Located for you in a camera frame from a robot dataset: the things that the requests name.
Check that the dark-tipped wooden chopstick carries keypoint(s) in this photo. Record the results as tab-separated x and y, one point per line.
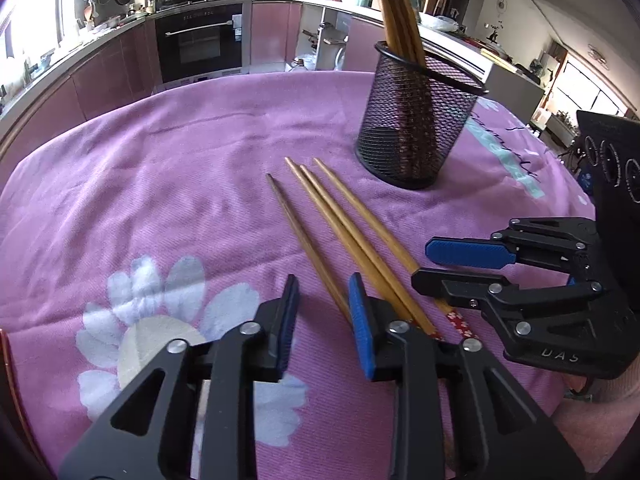
300	235

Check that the large kitchen window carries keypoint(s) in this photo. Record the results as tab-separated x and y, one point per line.
30	25

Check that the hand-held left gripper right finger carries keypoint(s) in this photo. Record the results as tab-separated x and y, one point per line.
361	330

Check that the bundle of wooden chopsticks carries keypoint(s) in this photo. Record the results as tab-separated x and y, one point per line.
395	10

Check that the white plastic bag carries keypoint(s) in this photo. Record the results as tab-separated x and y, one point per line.
440	21

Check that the red-ended wooden chopstick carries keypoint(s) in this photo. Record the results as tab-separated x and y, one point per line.
327	211
365	215
345	220

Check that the pink kitchen base cabinets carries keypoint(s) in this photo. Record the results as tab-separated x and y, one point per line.
105	75

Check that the pink floral tablecloth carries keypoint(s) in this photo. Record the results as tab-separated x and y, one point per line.
150	185

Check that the black built-in oven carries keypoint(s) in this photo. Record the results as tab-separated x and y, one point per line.
200	42

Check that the wall pendulum clock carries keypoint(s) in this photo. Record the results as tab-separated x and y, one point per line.
501	4

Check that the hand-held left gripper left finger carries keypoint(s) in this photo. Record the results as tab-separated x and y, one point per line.
289	325

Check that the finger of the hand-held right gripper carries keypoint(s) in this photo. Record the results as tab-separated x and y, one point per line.
450	287
470	252

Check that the black mesh holder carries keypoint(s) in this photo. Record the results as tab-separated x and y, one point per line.
415	125

